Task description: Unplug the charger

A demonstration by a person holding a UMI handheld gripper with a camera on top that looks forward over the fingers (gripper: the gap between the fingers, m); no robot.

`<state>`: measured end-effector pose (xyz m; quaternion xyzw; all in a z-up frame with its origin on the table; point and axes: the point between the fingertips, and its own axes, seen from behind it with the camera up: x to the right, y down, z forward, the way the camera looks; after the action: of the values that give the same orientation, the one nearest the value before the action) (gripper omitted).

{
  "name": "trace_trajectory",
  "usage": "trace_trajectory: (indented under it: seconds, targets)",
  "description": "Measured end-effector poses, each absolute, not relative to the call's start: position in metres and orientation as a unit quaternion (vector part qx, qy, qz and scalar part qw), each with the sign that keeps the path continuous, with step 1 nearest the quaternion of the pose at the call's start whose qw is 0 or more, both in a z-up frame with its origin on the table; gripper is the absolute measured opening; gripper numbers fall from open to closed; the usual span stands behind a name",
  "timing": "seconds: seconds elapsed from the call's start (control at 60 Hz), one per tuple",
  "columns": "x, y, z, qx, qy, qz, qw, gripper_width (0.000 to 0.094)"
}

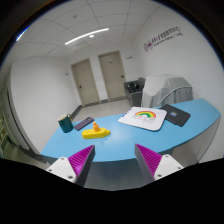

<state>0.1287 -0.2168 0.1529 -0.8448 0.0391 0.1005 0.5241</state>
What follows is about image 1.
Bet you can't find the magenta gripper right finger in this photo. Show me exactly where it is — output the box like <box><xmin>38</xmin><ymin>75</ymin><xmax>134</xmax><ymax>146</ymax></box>
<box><xmin>134</xmin><ymin>144</ymin><xmax>183</xmax><ymax>184</ymax></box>

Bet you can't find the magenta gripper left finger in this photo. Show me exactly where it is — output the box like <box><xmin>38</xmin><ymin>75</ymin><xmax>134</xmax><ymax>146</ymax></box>
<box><xmin>46</xmin><ymin>145</ymin><xmax>95</xmax><ymax>187</ymax></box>

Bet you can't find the yellow boat-shaped charger dock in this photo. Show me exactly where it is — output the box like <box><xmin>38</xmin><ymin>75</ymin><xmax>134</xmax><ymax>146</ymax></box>
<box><xmin>82</xmin><ymin>128</ymin><xmax>110</xmax><ymax>139</ymax></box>

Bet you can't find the small orange figure plug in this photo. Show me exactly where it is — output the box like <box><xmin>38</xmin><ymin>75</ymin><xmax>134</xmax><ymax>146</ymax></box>
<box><xmin>93</xmin><ymin>122</ymin><xmax>100</xmax><ymax>132</ymax></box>

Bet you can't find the blue curved table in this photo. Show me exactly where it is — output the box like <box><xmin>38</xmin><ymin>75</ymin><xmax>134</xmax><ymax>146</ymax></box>
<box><xmin>41</xmin><ymin>99</ymin><xmax>221</xmax><ymax>166</ymax></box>

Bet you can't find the dark green mug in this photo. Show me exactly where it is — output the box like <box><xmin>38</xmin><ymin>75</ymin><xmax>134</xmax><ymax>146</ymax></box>
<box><xmin>58</xmin><ymin>114</ymin><xmax>73</xmax><ymax>133</ymax></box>

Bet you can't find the white rainbow board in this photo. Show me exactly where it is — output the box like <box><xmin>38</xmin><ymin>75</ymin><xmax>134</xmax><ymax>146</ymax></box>
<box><xmin>119</xmin><ymin>107</ymin><xmax>167</xmax><ymax>131</ymax></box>

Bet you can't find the dark purple smartphone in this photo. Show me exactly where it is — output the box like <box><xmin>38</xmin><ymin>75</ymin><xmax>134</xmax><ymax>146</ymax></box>
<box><xmin>74</xmin><ymin>117</ymin><xmax>94</xmax><ymax>131</ymax></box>

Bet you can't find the black notebook with sticker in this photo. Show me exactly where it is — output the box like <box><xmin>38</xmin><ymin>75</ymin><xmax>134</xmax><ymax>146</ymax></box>
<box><xmin>161</xmin><ymin>104</ymin><xmax>190</xmax><ymax>127</ymax></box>

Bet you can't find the grey cloth-covered equipment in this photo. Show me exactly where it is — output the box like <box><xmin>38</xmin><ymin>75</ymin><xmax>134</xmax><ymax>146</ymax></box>
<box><xmin>141</xmin><ymin>74</ymin><xmax>193</xmax><ymax>108</ymax></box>

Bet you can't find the dark grey armchair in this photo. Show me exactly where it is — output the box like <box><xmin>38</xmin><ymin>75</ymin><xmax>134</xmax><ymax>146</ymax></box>
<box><xmin>124</xmin><ymin>78</ymin><xmax>145</xmax><ymax>107</ymax></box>

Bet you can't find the left beige door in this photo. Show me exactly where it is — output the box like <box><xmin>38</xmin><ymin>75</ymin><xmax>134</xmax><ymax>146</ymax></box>
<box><xmin>72</xmin><ymin>59</ymin><xmax>99</xmax><ymax>106</ymax></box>

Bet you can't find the beige door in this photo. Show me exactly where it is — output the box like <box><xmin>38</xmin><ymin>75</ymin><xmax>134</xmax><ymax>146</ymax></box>
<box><xmin>72</xmin><ymin>59</ymin><xmax>99</xmax><ymax>106</ymax></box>
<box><xmin>99</xmin><ymin>51</ymin><xmax>125</xmax><ymax>99</ymax></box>

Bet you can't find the right beige door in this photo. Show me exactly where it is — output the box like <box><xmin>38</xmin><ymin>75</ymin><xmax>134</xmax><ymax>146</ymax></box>
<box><xmin>99</xmin><ymin>51</ymin><xmax>125</xmax><ymax>99</ymax></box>

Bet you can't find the long ceiling light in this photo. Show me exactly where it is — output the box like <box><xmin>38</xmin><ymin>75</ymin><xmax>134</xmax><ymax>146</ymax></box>
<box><xmin>64</xmin><ymin>28</ymin><xmax>109</xmax><ymax>45</ymax></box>

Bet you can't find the wall logo sign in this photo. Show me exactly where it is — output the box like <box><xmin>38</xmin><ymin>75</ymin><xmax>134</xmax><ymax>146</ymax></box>
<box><xmin>143</xmin><ymin>32</ymin><xmax>183</xmax><ymax>52</ymax></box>

